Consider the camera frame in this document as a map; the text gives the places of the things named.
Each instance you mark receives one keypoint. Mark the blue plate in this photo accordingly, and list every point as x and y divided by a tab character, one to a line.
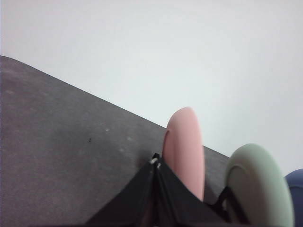
297	189

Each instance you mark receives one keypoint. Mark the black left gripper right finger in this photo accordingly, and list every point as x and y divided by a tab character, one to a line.
175	203

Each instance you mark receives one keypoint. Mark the black plastic plate rack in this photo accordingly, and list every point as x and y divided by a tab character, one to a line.
222	196

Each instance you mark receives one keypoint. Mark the pink plate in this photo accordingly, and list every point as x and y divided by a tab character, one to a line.
184	146

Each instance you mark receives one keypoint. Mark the pale green plate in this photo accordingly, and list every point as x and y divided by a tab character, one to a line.
260	179

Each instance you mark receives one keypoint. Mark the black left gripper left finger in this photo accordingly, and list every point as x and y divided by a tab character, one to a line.
132	201

